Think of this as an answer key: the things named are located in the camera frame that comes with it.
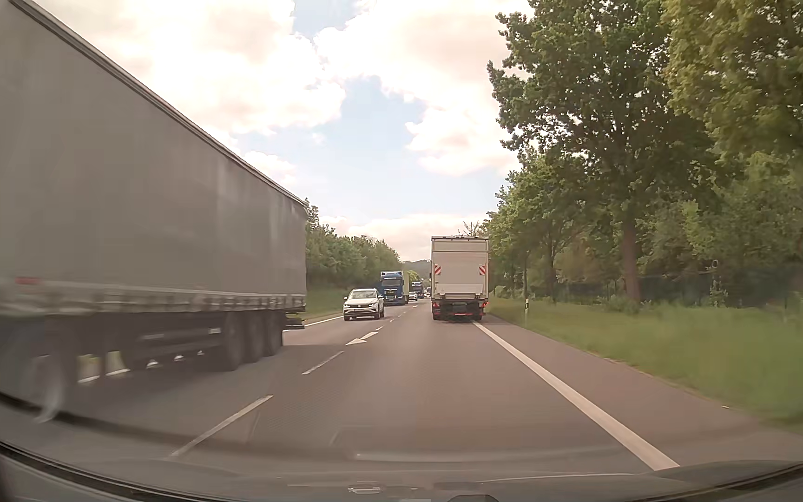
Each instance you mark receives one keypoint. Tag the white car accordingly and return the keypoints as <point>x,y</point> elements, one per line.
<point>364,304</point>

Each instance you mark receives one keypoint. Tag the grass verge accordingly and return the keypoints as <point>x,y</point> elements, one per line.
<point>323,301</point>
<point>687,348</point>

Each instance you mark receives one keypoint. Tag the row of trees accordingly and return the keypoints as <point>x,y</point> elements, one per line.
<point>652,139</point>

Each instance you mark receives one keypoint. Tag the grey lorry trailer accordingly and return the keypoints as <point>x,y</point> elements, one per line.
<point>129,209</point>

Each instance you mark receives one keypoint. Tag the wood of green trees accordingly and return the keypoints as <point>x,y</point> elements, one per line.
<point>346,258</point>

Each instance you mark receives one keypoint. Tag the road markings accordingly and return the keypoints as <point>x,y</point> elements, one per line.
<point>583,404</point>

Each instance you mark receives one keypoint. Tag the queue of vehicles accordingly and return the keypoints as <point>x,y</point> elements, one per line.
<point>417,290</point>

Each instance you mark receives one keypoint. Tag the car's own bonnet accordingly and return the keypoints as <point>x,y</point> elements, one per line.
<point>401,484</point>

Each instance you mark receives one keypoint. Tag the white box lorry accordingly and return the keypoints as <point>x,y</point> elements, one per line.
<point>459,275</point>

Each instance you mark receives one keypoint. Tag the grey asphalt road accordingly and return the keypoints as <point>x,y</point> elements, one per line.
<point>415,390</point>

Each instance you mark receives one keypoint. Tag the blue lorry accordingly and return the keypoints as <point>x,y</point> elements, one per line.
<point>393,286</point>

